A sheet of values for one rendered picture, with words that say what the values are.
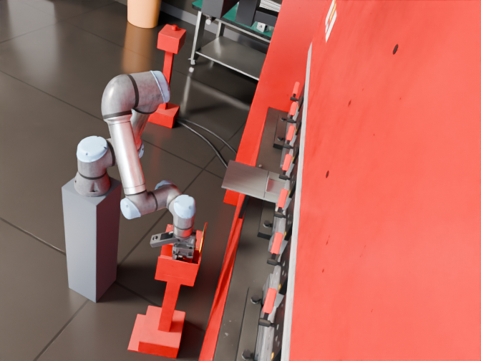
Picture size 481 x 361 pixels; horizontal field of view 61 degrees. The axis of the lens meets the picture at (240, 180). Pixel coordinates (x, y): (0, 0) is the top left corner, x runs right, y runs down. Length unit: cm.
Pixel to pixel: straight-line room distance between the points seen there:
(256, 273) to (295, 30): 131
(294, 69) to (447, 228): 200
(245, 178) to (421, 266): 131
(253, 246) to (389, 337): 118
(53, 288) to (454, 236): 228
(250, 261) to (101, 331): 105
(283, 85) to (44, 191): 170
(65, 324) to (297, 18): 198
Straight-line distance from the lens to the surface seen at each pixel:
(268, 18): 288
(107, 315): 242
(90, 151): 174
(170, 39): 325
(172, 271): 169
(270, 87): 245
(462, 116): 51
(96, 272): 222
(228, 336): 142
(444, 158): 51
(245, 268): 158
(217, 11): 249
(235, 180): 171
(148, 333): 224
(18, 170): 318
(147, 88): 145
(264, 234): 168
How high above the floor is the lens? 211
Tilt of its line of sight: 40 degrees down
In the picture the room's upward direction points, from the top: 18 degrees clockwise
